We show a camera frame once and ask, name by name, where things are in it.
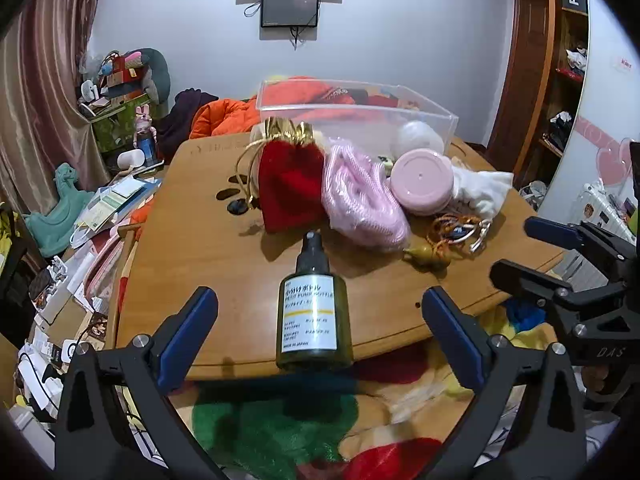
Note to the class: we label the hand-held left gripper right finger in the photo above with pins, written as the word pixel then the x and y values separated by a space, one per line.
pixel 450 335

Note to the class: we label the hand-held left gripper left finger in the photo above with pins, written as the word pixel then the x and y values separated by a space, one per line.
pixel 192 325

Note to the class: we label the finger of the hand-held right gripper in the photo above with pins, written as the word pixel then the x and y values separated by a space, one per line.
pixel 530 280
pixel 550 232

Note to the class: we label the white cloth pouch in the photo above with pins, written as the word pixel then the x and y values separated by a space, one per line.
pixel 482 187

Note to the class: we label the dark green spray bottle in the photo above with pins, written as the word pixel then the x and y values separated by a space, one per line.
pixel 312 310

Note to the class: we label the pink round container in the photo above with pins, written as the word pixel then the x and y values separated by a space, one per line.
pixel 422 182

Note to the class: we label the red velvet pouch gold trim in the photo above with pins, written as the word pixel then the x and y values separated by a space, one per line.
pixel 290 180

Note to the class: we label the clear plastic storage box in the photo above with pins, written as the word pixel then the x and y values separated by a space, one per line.
pixel 350 125

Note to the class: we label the wooden desk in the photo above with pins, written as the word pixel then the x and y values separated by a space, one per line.
pixel 200 240

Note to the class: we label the colourful patchwork blanket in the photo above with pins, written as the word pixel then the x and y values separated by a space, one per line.
pixel 280 420

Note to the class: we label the white door with pink hearts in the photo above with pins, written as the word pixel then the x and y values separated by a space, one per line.
pixel 605 110

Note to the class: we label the pile of papers and boxes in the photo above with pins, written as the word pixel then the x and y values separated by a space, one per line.
pixel 110 200

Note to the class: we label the wooden wardrobe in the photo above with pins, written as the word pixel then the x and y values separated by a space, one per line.
pixel 530 60

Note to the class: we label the white round device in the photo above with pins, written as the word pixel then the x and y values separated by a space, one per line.
pixel 130 160

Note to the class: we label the teal dinosaur plush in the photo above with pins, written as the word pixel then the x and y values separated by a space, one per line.
pixel 55 210

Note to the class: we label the blue drink bottle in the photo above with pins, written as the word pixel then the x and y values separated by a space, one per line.
pixel 146 147

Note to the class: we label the pink bunny toy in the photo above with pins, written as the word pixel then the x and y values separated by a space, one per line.
pixel 144 120

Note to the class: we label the green cardboard box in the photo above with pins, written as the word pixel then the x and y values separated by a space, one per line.
pixel 117 127

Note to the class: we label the orange puffer jacket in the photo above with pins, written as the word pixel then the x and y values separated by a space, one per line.
pixel 225 115

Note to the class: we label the dark purple clothing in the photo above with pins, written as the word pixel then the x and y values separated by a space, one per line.
pixel 185 110

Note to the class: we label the small white fan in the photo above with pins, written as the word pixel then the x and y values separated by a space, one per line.
pixel 90 91

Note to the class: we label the grey plush pillow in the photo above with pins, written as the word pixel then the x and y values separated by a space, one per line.
pixel 157 67

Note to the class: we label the brown striped curtain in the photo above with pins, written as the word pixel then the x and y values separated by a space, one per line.
pixel 40 110

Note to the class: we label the colourful patchwork bag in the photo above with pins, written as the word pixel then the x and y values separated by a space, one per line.
pixel 117 67

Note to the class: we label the small black wall monitor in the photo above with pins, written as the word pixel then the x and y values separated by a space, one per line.
pixel 290 8

